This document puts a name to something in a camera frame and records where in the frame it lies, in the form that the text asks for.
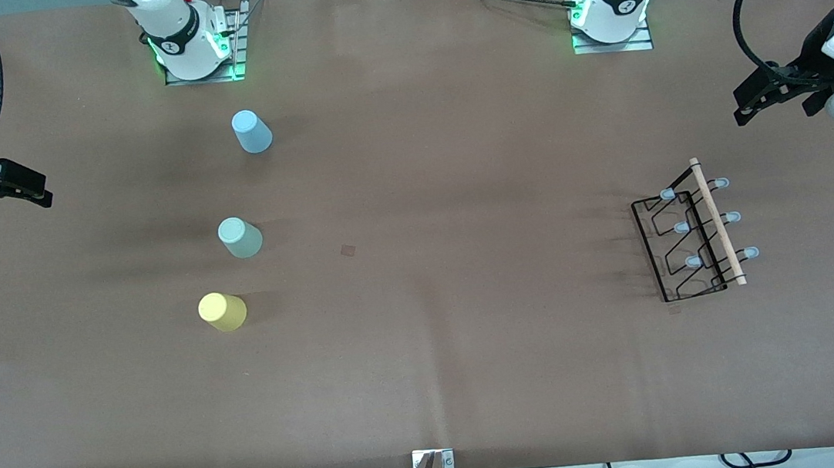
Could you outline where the black wire cup holder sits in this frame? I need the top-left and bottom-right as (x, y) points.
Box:
(626, 151), (765, 306)

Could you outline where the yellow plastic cup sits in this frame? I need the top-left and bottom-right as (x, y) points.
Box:
(197, 288), (250, 335)

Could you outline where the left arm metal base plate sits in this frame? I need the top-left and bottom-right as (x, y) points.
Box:
(571, 17), (655, 58)

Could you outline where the pale green plastic cup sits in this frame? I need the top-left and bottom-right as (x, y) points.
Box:
(217, 214), (265, 261)

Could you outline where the light blue plastic cup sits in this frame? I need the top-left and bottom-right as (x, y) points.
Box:
(230, 107), (275, 157)

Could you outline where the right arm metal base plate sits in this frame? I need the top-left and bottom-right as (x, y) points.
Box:
(156, 0), (248, 88)

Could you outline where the black looped cable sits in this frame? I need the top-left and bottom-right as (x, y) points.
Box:
(719, 446), (792, 468)

